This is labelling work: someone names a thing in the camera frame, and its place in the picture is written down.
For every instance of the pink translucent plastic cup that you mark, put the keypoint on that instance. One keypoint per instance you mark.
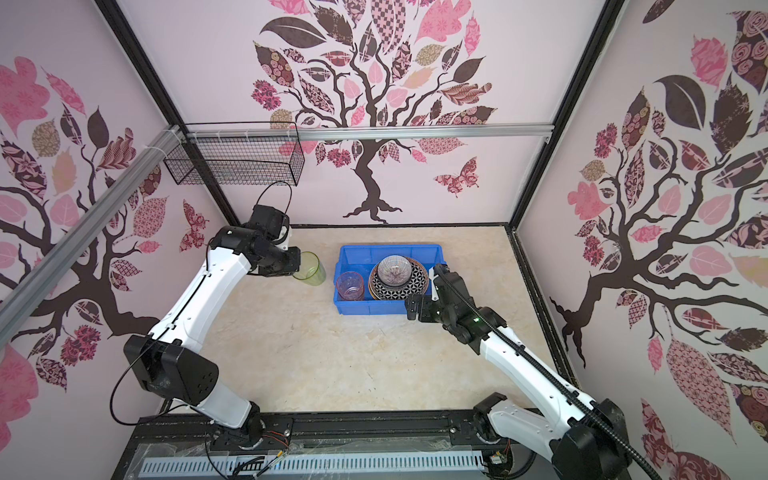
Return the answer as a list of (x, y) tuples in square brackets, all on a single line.
[(350, 286)]

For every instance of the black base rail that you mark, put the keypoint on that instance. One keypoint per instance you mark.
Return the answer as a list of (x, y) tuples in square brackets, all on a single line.
[(190, 435)]

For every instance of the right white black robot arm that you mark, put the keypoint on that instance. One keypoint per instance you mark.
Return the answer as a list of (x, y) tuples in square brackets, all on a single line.
[(581, 438)]

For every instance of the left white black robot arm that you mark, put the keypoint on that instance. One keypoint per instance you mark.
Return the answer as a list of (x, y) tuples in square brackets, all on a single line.
[(167, 361)]

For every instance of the purple striped bowl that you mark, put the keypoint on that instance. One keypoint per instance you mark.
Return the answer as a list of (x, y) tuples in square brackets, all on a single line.
[(394, 270)]

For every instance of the black geometric orange-rimmed plate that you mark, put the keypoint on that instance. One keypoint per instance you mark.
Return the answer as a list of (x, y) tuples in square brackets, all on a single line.
[(385, 285)]

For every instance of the aluminium back crossbar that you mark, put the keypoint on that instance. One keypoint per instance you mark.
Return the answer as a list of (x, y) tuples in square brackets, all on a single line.
[(372, 132)]

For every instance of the blue plastic bin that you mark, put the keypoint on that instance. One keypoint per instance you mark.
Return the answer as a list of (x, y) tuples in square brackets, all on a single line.
[(363, 259)]

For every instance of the green translucent plastic cup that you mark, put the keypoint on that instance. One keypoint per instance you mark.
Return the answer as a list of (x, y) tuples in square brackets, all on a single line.
[(311, 270)]

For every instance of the aluminium crossbar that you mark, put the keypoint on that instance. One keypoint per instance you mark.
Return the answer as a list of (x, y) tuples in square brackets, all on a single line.
[(372, 132), (19, 305)]

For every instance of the aluminium left crossbar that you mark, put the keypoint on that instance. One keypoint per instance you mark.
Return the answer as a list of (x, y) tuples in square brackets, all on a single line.
[(19, 305)]

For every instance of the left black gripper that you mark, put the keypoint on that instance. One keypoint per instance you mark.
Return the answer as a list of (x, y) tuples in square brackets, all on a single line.
[(293, 264)]

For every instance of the black wire mesh basket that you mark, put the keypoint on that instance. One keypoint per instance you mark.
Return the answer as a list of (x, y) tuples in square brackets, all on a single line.
[(238, 153)]

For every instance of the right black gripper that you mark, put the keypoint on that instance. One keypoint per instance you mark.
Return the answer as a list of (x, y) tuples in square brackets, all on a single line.
[(413, 306)]

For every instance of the white slotted cable duct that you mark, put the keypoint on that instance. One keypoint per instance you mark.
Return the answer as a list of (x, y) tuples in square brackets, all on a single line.
[(310, 465)]

